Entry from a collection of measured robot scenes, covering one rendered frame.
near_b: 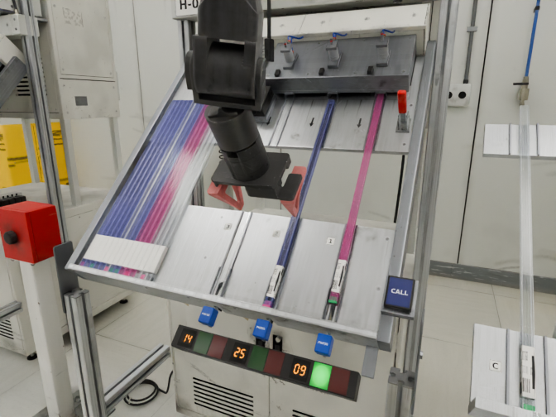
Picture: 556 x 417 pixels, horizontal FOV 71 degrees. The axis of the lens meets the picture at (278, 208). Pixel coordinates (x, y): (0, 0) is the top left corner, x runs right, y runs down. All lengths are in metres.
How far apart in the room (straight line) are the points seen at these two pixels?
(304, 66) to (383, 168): 1.66
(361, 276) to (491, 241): 2.00
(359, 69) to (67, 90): 1.34
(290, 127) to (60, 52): 1.24
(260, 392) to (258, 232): 0.61
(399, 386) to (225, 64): 0.56
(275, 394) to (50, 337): 0.73
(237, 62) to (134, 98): 3.00
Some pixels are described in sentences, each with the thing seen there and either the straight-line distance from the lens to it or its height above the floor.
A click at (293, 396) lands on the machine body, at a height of 0.27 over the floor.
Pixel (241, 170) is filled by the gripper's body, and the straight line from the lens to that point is 0.53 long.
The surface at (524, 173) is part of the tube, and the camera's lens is 0.73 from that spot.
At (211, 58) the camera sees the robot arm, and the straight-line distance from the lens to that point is 0.44.
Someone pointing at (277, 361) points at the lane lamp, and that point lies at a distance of 0.69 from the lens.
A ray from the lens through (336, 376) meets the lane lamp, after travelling 0.67.
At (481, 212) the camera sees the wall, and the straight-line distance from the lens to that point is 2.60.
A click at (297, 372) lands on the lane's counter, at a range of 0.68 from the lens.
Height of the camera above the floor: 1.08
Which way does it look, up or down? 15 degrees down
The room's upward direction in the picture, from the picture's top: straight up
